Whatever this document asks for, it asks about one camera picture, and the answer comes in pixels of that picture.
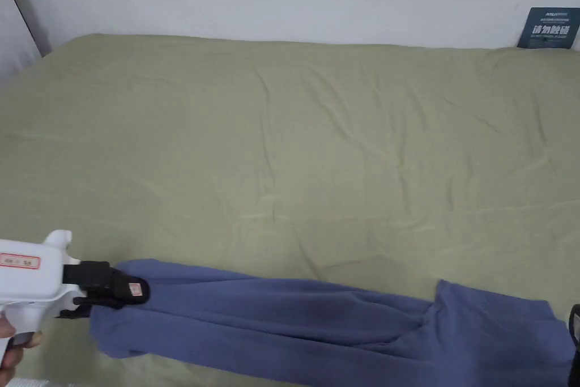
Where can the dark blue sign card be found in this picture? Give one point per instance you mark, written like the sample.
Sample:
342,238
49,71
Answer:
549,29

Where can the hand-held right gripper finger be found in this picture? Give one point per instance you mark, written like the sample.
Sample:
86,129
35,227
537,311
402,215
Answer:
575,346

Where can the bed with pale green sheet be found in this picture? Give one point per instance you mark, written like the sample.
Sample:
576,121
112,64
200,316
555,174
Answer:
290,142

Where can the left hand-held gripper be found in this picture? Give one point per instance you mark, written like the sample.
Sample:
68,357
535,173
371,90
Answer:
31,282

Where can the blue garment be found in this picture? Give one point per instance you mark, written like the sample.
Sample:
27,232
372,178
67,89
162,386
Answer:
281,314

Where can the person's left hand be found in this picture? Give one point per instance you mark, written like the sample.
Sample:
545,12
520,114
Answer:
21,340

